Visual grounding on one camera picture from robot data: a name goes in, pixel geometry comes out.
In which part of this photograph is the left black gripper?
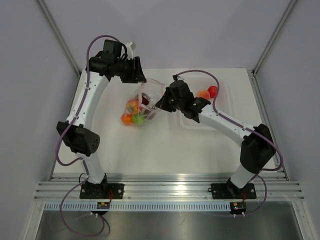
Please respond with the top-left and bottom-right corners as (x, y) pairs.
(113, 56), (147, 84)

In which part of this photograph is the dark red apple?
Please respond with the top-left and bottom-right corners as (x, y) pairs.
(141, 92), (152, 106)

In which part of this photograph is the dark purple fruit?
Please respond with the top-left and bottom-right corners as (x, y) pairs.
(144, 111), (157, 120)

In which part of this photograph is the clear zip top bag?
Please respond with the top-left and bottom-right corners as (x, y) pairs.
(120, 78), (165, 126)

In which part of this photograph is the white radish with leaves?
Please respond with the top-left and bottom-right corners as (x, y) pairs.
(132, 113), (147, 126)

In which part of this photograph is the orange carrot with green top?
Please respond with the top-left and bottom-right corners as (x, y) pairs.
(120, 113), (134, 126)

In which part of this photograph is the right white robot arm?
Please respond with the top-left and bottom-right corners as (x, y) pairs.
(156, 80), (276, 198)

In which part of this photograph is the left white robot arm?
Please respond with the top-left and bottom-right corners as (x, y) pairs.
(55, 35), (147, 199)

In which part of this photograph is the peach fruit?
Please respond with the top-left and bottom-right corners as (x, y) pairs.
(196, 89), (211, 100)

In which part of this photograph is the red tomato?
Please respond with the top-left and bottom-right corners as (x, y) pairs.
(207, 85), (218, 99)

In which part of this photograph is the white plastic basket tray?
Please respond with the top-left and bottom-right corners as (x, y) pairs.
(177, 75), (231, 132)

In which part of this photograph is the left circuit board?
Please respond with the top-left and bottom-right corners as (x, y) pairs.
(97, 202), (111, 209)

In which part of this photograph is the circuit board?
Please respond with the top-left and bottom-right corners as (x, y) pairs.
(231, 202), (247, 211)
(97, 202), (111, 209)

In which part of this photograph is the right circuit board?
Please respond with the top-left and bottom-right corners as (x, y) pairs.
(231, 202), (247, 211)

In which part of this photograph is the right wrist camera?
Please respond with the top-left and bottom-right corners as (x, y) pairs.
(172, 74), (184, 81)

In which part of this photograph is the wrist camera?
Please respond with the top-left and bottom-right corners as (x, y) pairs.
(172, 74), (184, 81)
(124, 41), (136, 60)

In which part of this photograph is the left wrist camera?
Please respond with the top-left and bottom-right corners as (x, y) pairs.
(124, 41), (136, 60)

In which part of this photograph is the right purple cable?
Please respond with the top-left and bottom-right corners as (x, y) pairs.
(172, 69), (285, 217)

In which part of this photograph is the purple cable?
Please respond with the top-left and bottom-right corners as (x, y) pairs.
(55, 34), (126, 237)
(172, 69), (285, 217)

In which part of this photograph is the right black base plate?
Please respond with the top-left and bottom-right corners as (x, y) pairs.
(207, 183), (257, 200)

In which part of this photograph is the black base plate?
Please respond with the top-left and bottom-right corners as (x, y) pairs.
(79, 182), (124, 200)
(207, 183), (257, 200)

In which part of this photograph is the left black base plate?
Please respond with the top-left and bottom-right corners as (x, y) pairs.
(79, 182), (124, 200)

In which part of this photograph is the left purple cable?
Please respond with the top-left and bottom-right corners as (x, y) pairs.
(55, 34), (126, 237)

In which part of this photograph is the aluminium rail frame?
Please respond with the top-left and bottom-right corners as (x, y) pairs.
(33, 170), (305, 202)

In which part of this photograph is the white slotted cable duct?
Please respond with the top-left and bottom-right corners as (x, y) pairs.
(44, 201), (231, 212)

